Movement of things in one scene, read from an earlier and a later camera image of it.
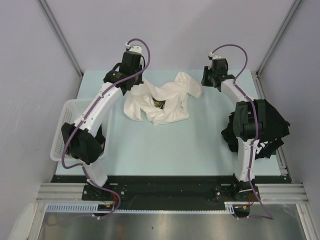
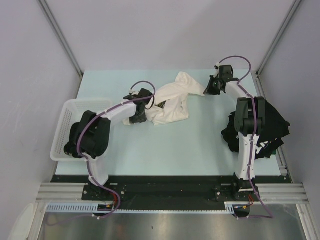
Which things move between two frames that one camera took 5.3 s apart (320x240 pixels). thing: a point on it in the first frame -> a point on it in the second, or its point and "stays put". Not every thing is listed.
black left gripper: [139, 80] -> [141, 119]
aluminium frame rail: [265, 193] stays put
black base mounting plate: [170, 192] stays put
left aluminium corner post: [47, 11] stays put
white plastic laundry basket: [72, 111] stays put
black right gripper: [204, 81] -> [210, 90]
